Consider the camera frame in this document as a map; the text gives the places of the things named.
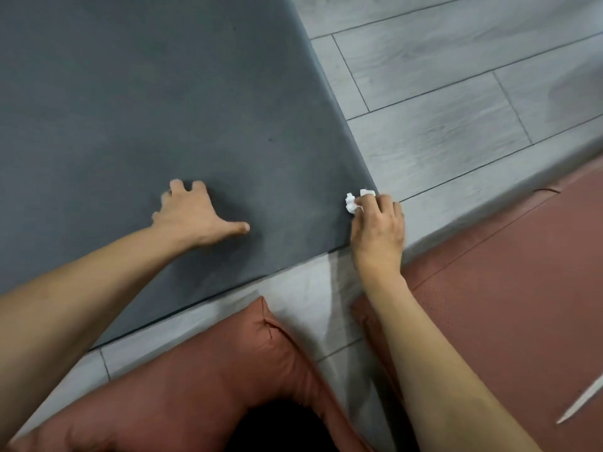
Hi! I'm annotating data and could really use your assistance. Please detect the person's right hand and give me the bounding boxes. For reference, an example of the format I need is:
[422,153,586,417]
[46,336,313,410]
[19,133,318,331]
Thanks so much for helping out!
[349,192,408,284]

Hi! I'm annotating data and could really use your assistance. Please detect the person's left hand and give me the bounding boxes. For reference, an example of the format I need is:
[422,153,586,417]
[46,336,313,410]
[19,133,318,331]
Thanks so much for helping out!
[150,178,251,253]

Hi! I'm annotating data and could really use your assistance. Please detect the white tissue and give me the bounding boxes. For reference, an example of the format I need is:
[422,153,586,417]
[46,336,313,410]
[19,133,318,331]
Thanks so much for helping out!
[344,188,378,216]

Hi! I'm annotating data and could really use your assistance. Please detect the dark grey yoga mat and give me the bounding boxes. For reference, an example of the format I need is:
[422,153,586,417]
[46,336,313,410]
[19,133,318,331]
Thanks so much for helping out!
[0,0,379,350]

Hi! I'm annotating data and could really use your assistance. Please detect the person's left forearm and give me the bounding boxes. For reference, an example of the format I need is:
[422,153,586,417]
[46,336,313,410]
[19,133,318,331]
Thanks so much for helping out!
[0,223,193,446]

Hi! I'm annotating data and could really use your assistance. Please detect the person's right forearm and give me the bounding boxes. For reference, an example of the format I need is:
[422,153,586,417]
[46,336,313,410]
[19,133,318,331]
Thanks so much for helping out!
[361,271,543,452]

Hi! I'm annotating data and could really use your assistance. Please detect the reddish-brown cushion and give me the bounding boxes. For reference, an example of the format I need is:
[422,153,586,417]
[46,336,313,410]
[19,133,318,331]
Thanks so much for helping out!
[350,156,603,452]
[5,296,374,452]

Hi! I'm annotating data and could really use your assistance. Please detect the black trousers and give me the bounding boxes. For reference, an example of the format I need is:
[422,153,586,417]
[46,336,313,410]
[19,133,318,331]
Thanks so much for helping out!
[222,399,341,452]

